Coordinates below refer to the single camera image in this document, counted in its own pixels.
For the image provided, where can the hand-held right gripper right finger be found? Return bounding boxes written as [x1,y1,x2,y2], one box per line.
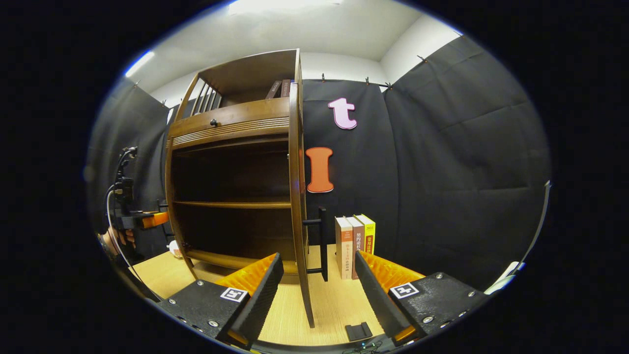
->
[355,250,492,346]

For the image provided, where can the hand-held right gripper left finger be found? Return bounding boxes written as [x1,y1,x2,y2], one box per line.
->
[156,253,285,351]

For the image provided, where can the wooden cabinet door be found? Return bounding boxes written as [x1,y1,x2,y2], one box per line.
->
[156,135,197,281]
[288,81,329,328]

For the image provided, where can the wooden double-door shoe cabinet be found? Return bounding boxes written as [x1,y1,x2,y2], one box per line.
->
[165,48,308,286]

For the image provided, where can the brown spine book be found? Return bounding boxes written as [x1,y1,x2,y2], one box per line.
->
[345,216,365,280]

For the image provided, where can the wooden inner shelf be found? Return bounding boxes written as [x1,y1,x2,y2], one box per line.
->
[172,199,291,209]

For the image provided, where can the small ceiling light panel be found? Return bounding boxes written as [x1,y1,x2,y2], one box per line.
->
[124,50,155,78]

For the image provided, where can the wooden drawer with black knob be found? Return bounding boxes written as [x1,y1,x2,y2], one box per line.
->
[167,97,291,150]

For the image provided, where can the black backdrop cloth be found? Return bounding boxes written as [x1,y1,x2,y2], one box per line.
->
[87,35,551,291]

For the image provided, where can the large ceiling light panel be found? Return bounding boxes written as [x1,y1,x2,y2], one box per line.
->
[229,0,344,15]

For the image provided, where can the grey cable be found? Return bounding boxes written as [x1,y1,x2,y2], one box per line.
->
[106,187,163,301]

